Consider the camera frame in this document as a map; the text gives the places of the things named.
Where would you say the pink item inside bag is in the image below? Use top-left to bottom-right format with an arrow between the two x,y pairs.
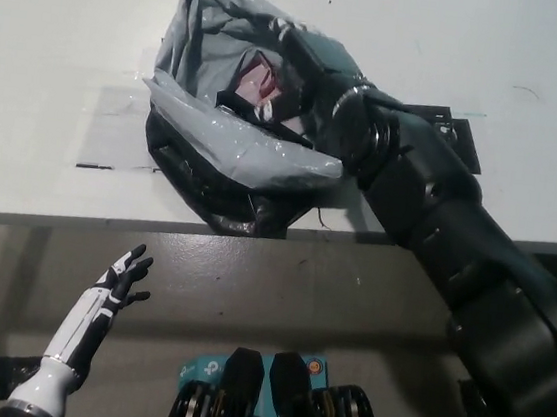
235,58 -> 282,105

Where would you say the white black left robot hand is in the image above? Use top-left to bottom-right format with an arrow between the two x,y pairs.
40,234 -> 157,380

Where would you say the grey black plastic bag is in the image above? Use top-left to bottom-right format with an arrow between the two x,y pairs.
125,0 -> 369,250

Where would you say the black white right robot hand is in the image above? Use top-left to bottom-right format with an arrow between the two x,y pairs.
250,14 -> 372,142

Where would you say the black robot body teal top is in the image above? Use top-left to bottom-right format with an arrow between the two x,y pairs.
161,338 -> 399,417

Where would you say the thin dark wire scrap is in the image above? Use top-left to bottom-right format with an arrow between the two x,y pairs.
314,207 -> 336,232

